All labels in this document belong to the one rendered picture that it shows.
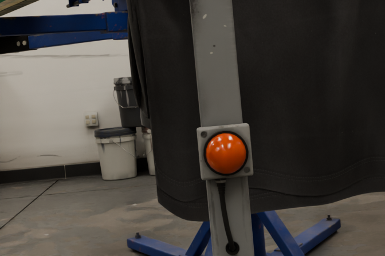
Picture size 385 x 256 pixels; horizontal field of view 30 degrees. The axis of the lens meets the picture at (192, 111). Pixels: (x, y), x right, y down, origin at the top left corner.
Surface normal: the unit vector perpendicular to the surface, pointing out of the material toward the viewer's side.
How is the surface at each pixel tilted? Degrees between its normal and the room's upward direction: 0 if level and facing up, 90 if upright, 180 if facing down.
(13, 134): 90
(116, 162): 93
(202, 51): 90
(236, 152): 80
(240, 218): 90
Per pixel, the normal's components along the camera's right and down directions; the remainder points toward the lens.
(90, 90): 0.01, 0.05
